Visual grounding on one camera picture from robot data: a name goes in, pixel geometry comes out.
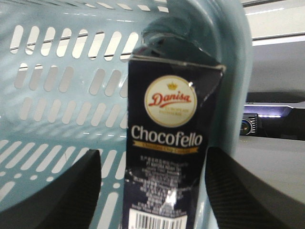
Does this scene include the dark blue cookie box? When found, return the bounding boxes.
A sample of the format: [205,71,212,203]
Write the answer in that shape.
[122,45,223,229]

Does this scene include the light blue plastic basket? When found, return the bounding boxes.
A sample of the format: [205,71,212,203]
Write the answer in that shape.
[0,0,252,229]

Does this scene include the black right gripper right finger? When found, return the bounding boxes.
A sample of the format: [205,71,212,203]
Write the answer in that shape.
[206,147,305,229]

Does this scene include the white store shelving unit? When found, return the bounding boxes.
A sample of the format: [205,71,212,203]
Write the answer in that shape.
[242,0,305,93]

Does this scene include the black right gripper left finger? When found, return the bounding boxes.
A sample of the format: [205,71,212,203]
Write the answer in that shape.
[0,149,101,229]

